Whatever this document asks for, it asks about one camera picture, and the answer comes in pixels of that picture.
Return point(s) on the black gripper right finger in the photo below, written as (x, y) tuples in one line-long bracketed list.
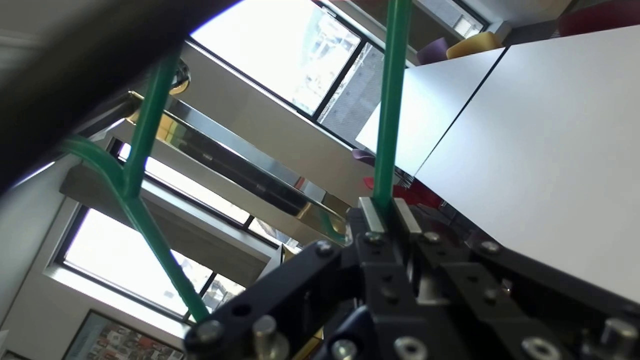
[(506, 300)]

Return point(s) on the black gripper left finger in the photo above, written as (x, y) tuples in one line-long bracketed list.
[(301, 292)]

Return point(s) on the long white table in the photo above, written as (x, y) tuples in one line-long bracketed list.
[(546, 147)]

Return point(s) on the black framed window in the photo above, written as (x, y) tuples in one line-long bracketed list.
[(126, 260), (280, 46)]

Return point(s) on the yellow chair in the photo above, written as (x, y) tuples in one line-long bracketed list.
[(473, 45)]

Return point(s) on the purple chair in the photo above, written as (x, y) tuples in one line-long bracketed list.
[(433, 50)]

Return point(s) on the red chair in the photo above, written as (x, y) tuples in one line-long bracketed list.
[(600, 15)]

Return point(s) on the framed wall poster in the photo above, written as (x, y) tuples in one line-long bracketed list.
[(113, 340)]

